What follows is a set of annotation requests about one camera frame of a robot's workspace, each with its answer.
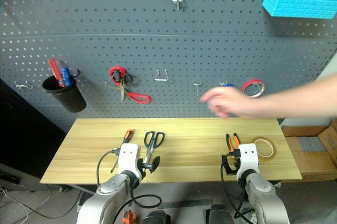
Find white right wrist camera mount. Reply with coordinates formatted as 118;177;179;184
236;143;260;180

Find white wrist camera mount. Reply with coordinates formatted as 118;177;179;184
117;143;142;180
236;143;260;180

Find orange black object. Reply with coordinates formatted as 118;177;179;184
122;209;138;224

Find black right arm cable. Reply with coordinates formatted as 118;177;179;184
220;159;250;220

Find silver curved wire hook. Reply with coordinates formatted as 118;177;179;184
14;81;34;90

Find clear brown tape roll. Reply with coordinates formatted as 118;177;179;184
252;137;277;161

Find black plastic cup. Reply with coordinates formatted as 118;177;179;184
42;75;87;113

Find brown cardboard box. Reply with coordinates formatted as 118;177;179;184
281;120;337;183

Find dark rounded shape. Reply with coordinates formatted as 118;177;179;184
206;203;234;224
141;209;172;224

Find red handled scissors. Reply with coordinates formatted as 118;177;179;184
104;66;152;104

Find grey pegboard wall panel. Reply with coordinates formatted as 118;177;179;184
0;0;337;134

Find person bare hand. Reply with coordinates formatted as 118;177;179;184
200;86;255;120

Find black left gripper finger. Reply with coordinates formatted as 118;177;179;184
150;155;162;174

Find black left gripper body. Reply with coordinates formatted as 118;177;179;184
138;157;155;175

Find orange black handled screwdriver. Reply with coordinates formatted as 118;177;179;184
110;129;135;173

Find blue handled screwdriver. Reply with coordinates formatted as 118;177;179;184
61;67;73;87

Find white floor cable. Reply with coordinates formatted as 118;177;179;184
0;183;55;224

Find grey metal table frame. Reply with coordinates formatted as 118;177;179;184
58;182;95;201

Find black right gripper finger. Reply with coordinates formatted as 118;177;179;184
221;153;236;176

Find red tape roll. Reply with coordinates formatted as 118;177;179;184
242;78;266;99

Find black handled scissors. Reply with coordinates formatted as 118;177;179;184
143;131;166;166

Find blue plastic basket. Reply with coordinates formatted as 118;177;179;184
262;0;337;20

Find orange black handled pliers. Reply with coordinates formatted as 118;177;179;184
225;132;242;157

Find silver wide loop hook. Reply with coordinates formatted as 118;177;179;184
153;69;170;82

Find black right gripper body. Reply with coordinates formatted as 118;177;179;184
228;149;241;171

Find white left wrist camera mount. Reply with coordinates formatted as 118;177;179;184
117;143;142;180

